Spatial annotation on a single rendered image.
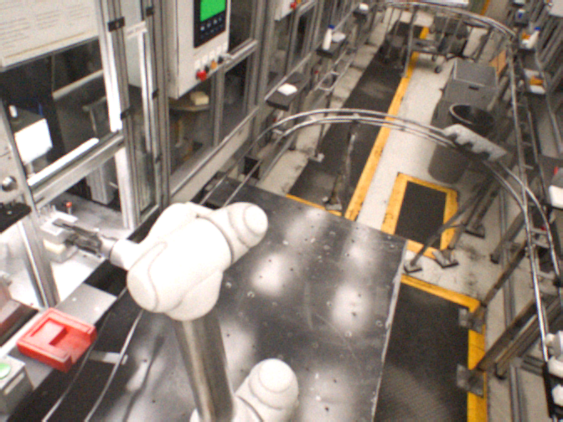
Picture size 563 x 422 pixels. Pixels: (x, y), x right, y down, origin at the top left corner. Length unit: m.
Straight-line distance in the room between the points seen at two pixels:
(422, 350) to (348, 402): 1.17
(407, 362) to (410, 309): 0.39
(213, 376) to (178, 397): 0.52
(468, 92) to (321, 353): 3.40
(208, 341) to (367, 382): 0.85
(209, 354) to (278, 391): 0.34
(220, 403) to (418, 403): 1.57
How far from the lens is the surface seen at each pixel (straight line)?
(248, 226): 0.93
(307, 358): 1.72
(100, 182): 1.82
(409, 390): 2.60
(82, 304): 1.56
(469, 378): 2.75
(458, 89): 4.62
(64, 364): 1.40
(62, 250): 1.66
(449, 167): 4.10
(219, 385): 1.13
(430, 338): 2.85
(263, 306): 1.82
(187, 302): 0.91
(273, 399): 1.34
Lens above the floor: 2.12
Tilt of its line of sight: 40 degrees down
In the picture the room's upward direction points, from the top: 11 degrees clockwise
